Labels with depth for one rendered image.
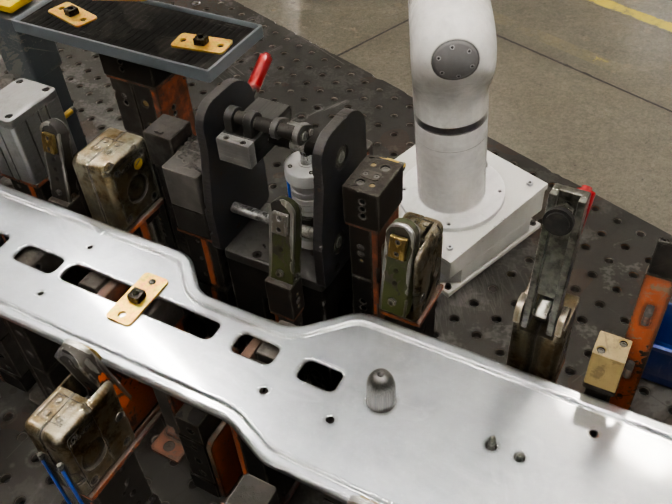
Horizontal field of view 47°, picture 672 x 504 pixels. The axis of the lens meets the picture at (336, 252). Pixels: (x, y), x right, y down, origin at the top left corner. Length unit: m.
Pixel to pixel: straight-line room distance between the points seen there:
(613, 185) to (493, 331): 1.52
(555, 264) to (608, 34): 2.84
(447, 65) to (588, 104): 2.09
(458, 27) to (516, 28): 2.54
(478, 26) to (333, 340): 0.46
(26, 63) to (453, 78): 0.71
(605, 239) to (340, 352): 0.74
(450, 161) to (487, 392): 0.51
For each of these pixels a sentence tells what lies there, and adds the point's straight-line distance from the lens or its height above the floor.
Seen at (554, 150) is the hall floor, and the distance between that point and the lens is 2.88.
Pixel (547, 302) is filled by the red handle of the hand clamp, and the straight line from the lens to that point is 0.86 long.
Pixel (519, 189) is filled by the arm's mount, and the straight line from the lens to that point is 1.42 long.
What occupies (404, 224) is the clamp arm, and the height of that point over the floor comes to 1.11.
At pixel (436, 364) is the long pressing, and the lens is 0.89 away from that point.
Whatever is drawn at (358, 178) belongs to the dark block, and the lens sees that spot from 0.93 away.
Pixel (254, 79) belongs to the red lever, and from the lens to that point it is 1.10.
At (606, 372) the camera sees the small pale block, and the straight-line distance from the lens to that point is 0.86.
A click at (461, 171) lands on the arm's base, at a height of 0.90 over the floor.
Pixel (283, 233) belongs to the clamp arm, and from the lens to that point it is 0.94.
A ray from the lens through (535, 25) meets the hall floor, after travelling 3.64.
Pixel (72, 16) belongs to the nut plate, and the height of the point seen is 1.16.
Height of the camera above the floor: 1.70
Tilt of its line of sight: 44 degrees down
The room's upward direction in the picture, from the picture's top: 4 degrees counter-clockwise
